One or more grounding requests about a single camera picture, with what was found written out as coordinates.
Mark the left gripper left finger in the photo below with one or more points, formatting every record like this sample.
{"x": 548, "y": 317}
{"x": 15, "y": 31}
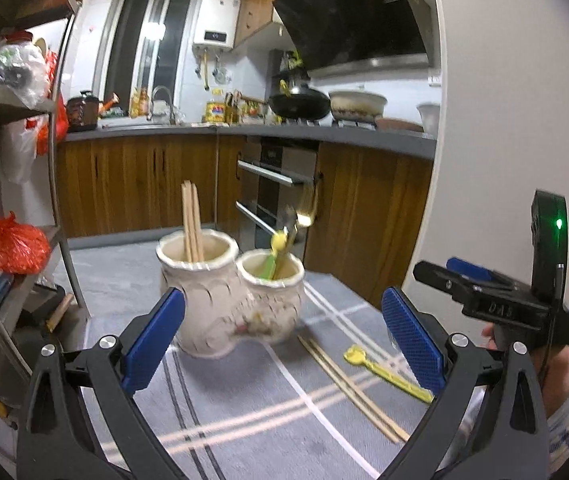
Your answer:
{"x": 56, "y": 437}

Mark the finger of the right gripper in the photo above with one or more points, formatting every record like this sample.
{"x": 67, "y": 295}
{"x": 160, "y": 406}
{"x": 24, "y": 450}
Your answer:
{"x": 474, "y": 275}
{"x": 440, "y": 278}

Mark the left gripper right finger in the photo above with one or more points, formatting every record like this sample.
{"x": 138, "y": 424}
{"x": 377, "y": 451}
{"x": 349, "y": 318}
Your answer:
{"x": 487, "y": 420}

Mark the green yellow plastic utensil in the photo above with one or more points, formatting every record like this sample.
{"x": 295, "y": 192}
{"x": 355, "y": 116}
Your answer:
{"x": 277, "y": 245}

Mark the kitchen faucet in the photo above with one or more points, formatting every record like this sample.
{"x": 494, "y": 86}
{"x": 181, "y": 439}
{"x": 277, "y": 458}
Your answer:
{"x": 161, "y": 109}

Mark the person's right hand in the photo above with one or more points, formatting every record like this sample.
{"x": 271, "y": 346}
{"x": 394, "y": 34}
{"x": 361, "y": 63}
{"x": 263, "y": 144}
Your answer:
{"x": 555, "y": 387}

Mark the wooden base cabinets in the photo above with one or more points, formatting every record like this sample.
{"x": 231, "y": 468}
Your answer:
{"x": 368, "y": 203}

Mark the grey plaid table cloth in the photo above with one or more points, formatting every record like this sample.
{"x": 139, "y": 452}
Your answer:
{"x": 271, "y": 412}

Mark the white floral ceramic utensil holder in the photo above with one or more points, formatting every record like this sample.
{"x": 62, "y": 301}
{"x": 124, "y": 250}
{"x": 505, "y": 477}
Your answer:
{"x": 226, "y": 301}

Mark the red plastic bag lower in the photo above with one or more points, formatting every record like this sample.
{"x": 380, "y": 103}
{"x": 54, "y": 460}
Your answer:
{"x": 24, "y": 249}

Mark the white ceramic pot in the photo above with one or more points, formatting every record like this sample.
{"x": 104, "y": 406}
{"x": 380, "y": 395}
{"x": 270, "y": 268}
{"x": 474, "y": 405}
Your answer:
{"x": 356, "y": 106}

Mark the white refrigerator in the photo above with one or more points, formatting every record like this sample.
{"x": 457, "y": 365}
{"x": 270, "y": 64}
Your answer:
{"x": 503, "y": 132}

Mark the built-in oven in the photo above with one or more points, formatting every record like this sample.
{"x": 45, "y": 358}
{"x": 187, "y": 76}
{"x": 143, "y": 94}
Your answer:
{"x": 272, "y": 172}

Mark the black wok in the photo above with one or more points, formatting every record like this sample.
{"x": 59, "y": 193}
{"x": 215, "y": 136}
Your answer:
{"x": 300, "y": 103}

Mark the black range hood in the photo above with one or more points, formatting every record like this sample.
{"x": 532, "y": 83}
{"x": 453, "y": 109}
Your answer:
{"x": 333, "y": 35}

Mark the white plastic bag hanging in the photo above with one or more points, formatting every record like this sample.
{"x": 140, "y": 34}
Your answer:
{"x": 18, "y": 146}

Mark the red plastic bag hanging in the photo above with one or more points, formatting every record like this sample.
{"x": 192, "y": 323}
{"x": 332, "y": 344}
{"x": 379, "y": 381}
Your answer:
{"x": 41, "y": 124}

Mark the yellow tin can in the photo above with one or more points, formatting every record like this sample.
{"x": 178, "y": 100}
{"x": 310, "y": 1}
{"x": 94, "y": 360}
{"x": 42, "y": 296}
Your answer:
{"x": 215, "y": 112}

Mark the rice cooker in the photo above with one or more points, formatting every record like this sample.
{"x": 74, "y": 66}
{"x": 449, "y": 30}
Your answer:
{"x": 83, "y": 112}

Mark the white water heater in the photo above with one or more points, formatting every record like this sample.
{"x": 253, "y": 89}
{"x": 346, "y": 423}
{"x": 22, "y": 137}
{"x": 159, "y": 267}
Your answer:
{"x": 216, "y": 24}

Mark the clear plastic bag on shelf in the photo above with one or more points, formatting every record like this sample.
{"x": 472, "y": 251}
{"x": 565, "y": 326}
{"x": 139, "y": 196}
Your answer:
{"x": 24, "y": 70}

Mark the window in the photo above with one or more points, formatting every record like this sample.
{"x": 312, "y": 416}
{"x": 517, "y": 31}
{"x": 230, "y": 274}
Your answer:
{"x": 144, "y": 49}

